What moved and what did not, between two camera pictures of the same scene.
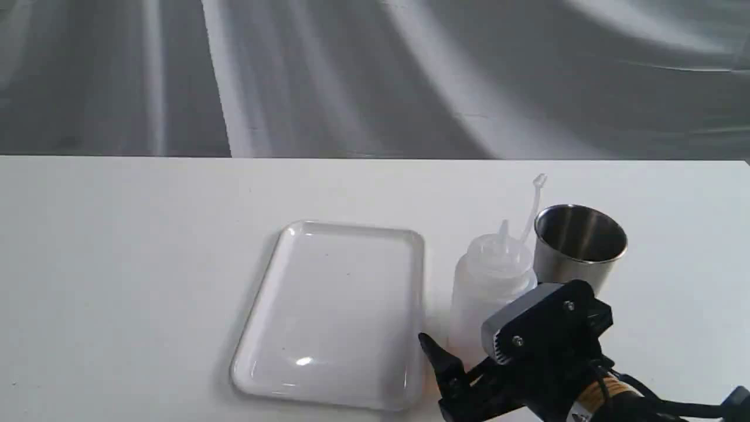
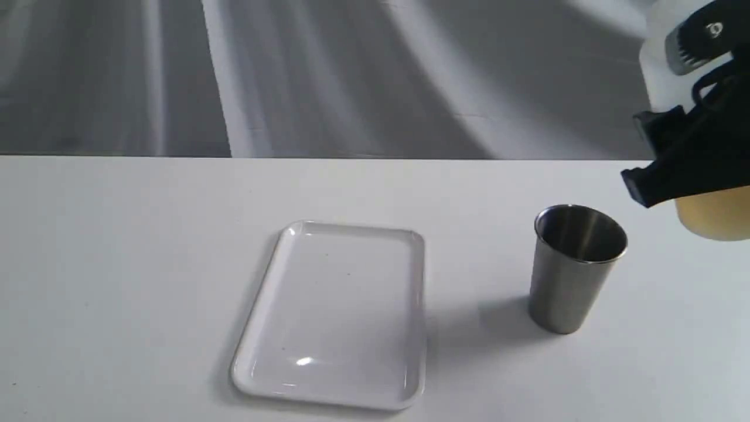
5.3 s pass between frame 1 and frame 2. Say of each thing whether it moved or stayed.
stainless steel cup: stayed
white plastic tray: stayed
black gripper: moved
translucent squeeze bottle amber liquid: moved
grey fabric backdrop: stayed
